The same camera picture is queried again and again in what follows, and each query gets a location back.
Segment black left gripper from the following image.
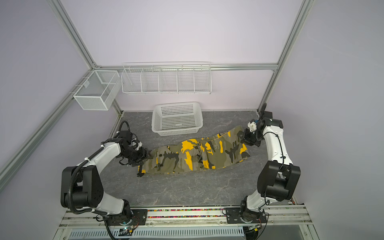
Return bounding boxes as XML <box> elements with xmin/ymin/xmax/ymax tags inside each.
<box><xmin>118</xmin><ymin>146</ymin><xmax>153</xmax><ymax>167</ymax></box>

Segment camouflage yellow green trousers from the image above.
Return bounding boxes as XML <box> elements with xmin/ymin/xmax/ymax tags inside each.
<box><xmin>137</xmin><ymin>126</ymin><xmax>251</xmax><ymax>177</ymax></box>

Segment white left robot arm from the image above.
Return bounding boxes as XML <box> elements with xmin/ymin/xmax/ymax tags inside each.
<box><xmin>60</xmin><ymin>121</ymin><xmax>148</xmax><ymax>225</ymax></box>

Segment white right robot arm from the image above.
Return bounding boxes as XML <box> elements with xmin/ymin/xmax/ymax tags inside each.
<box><xmin>223</xmin><ymin>103</ymin><xmax>301</xmax><ymax>224</ymax></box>

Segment white perforated plastic basket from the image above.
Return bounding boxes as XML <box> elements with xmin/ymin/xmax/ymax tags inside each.
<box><xmin>152</xmin><ymin>102</ymin><xmax>204</xmax><ymax>137</ymax></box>

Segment small white mesh box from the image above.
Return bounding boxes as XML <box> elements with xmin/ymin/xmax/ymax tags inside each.
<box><xmin>74</xmin><ymin>70</ymin><xmax>121</xmax><ymax>111</ymax></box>

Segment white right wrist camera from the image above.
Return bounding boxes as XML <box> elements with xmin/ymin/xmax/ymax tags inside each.
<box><xmin>247</xmin><ymin>120</ymin><xmax>259</xmax><ymax>133</ymax></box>

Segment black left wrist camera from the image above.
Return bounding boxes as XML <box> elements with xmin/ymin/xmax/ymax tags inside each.
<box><xmin>119</xmin><ymin>130</ymin><xmax>140</xmax><ymax>148</ymax></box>

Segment long white wire shelf basket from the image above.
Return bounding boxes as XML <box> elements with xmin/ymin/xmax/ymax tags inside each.
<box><xmin>121</xmin><ymin>62</ymin><xmax>212</xmax><ymax>95</ymax></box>

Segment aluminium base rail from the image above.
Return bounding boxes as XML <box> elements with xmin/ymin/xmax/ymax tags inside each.
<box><xmin>59</xmin><ymin>205</ymin><xmax>313</xmax><ymax>229</ymax></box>

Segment white ventilated cable duct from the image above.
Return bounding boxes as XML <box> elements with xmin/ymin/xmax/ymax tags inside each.
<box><xmin>67</xmin><ymin>227</ymin><xmax>245</xmax><ymax>240</ymax></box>

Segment aluminium corner frame post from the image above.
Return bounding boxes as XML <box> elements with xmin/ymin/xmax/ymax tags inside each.
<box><xmin>258</xmin><ymin>0</ymin><xmax>315</xmax><ymax>110</ymax></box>

